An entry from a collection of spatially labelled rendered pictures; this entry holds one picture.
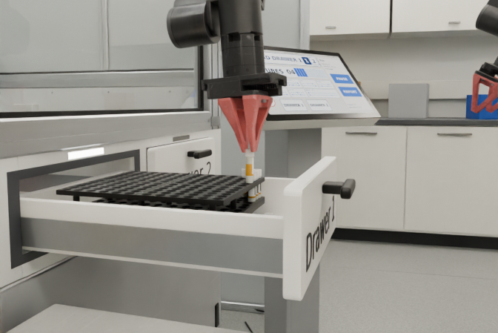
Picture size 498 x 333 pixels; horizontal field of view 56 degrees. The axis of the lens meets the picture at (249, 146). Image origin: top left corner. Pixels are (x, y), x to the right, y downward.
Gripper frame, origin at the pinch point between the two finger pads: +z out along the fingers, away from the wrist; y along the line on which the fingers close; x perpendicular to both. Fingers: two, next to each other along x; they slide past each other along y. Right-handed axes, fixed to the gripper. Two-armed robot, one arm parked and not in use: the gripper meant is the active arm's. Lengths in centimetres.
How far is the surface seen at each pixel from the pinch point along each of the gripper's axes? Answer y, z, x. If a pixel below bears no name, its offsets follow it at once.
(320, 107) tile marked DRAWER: -8, -8, 87
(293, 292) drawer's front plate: 9.9, 13.6, -16.7
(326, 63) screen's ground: -9, -25, 108
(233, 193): 0.6, 5.3, -7.9
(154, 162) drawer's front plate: -22.8, 2.4, 12.5
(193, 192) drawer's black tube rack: -4.3, 5.0, -8.5
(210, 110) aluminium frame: -25, -8, 43
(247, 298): -63, 79, 151
